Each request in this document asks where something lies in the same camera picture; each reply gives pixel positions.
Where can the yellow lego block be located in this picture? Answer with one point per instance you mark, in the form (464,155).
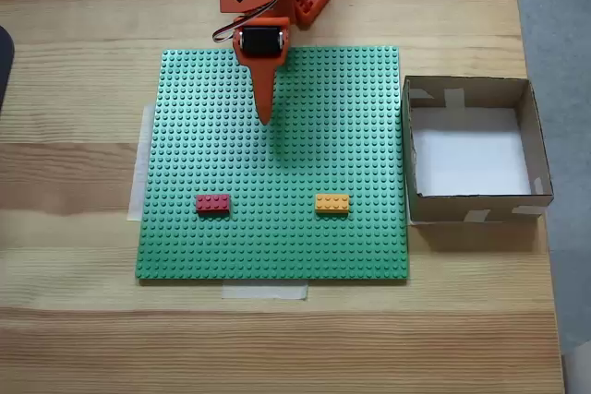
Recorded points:
(332,204)

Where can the red lego block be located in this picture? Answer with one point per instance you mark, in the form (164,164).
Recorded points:
(213,204)

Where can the green lego baseplate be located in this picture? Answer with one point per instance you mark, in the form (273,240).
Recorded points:
(277,228)

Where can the open cardboard box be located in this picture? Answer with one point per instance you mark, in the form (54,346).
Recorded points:
(471,158)

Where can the long masking tape strip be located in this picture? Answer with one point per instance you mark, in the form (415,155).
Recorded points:
(137,182)

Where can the short masking tape strip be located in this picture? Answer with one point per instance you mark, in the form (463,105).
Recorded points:
(263,291)

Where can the black flat object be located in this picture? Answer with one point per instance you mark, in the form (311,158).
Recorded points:
(4,66)

